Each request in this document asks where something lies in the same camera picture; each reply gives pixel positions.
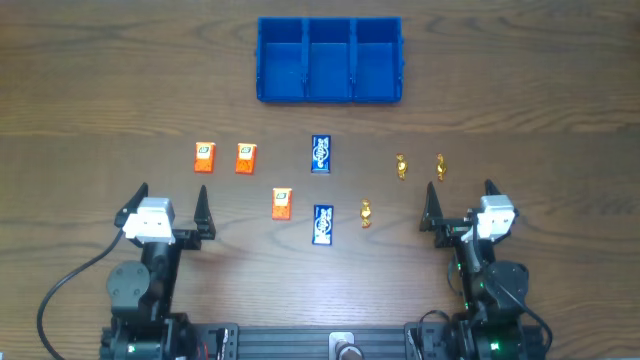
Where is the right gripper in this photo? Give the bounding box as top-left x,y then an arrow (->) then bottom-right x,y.
418,178 -> 504,250

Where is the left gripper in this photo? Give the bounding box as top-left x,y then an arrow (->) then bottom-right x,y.
114,182 -> 217,252

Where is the orange candy box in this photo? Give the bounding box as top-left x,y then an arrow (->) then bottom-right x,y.
193,141 -> 217,174
234,142 -> 258,176
271,187 -> 294,222

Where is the blue candy pack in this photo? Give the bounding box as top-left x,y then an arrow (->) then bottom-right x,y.
310,134 -> 332,175
311,203 -> 335,247

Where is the blue tray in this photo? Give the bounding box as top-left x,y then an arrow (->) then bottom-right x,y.
255,16 -> 405,105

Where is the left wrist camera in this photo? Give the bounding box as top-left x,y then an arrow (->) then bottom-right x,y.
122,196 -> 177,246

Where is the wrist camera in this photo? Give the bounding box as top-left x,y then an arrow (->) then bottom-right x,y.
122,196 -> 177,246
459,194 -> 517,245

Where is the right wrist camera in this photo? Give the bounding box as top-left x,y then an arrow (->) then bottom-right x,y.
459,194 -> 517,245

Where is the black cable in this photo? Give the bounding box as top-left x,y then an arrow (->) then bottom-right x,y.
36,227 -> 126,360
492,280 -> 554,359

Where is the mounting rail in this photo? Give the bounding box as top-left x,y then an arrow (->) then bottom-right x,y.
99,323 -> 546,360

